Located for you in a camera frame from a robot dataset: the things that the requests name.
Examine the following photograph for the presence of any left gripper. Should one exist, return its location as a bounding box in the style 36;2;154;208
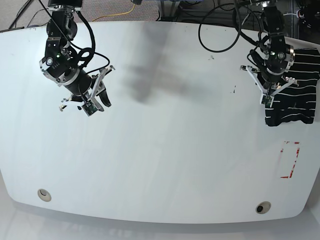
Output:
240;65;299;98

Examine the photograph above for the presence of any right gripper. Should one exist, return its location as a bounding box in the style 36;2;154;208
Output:
58;65;115;112

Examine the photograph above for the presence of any black white striped t-shirt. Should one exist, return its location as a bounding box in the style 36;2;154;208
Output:
265;48;320;127

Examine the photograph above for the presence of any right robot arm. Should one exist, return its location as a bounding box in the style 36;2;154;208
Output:
39;0;115;117

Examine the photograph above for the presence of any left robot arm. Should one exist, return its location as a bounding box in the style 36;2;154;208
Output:
197;0;296;104

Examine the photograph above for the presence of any red tape rectangle marking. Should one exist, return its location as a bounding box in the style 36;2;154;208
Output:
278;141;300;179

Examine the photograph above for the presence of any white power strip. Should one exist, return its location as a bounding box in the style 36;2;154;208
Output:
296;9;306;19

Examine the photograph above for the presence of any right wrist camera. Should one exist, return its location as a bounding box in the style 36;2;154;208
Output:
81;101;99;117

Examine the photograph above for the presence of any yellow cable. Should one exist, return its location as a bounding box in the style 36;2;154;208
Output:
92;1;143;22

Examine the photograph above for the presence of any left table cable grommet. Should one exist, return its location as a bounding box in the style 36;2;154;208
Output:
37;189;52;202

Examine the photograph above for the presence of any table cable grommet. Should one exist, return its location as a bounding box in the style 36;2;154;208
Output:
37;189;52;202
255;201;272;215

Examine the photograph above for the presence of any aluminium frame rail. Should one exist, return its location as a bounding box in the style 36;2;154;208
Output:
157;0;181;22

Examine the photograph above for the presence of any right table cable grommet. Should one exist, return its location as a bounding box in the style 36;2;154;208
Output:
255;201;272;215

